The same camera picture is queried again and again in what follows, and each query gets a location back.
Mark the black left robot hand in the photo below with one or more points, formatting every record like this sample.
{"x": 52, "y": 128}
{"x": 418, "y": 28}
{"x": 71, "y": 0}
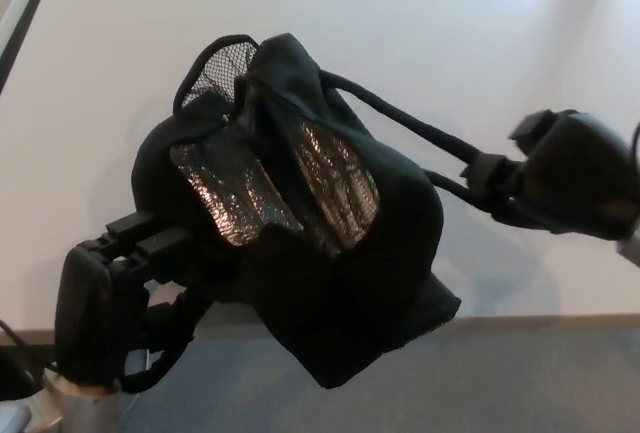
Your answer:
{"x": 85, "y": 313}

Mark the black insulated lunch bag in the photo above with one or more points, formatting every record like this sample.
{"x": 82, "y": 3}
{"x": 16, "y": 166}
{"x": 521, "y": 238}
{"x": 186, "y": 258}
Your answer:
{"x": 310, "y": 263}

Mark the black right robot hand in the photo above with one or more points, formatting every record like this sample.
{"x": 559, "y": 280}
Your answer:
{"x": 575, "y": 178}

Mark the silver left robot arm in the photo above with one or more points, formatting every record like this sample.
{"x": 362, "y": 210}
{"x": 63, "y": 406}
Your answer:
{"x": 75, "y": 408}

